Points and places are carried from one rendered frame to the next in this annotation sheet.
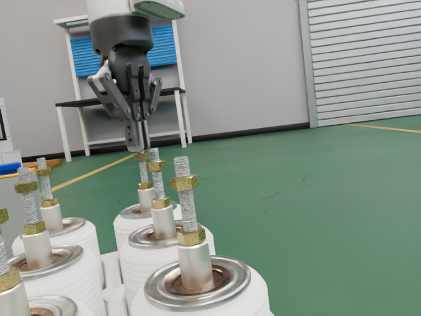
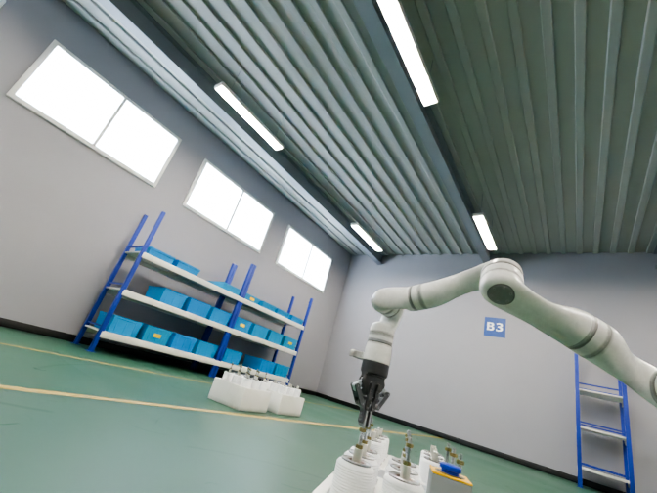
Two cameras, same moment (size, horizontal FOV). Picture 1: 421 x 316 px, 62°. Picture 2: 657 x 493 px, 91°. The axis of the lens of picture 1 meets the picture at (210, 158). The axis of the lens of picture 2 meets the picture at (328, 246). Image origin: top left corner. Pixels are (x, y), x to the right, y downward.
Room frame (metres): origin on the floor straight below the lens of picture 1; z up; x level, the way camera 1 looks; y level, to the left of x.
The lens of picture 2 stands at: (1.34, 0.46, 0.41)
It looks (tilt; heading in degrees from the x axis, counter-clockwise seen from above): 22 degrees up; 216
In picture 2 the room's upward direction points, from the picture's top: 16 degrees clockwise
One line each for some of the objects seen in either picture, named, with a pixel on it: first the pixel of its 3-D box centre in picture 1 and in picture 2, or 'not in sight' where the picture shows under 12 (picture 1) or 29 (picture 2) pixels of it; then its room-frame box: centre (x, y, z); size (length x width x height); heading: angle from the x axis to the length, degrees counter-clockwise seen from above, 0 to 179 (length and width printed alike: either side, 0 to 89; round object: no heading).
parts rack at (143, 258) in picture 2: not in sight; (224, 315); (-2.54, -4.10, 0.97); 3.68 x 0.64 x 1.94; 175
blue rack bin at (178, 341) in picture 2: not in sight; (175, 340); (-1.85, -4.13, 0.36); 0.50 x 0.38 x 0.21; 86
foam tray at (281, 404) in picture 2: not in sight; (278, 400); (-1.69, -1.81, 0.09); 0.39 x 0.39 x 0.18; 88
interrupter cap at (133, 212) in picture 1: (148, 209); (356, 461); (0.46, 0.09, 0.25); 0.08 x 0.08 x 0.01
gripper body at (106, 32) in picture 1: (125, 56); (372, 378); (0.46, 0.09, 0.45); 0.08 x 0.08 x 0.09
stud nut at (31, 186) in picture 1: (25, 186); not in sight; (0.31, 0.17, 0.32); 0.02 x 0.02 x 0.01; 38
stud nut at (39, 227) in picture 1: (34, 227); not in sight; (0.31, 0.17, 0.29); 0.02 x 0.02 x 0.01; 38
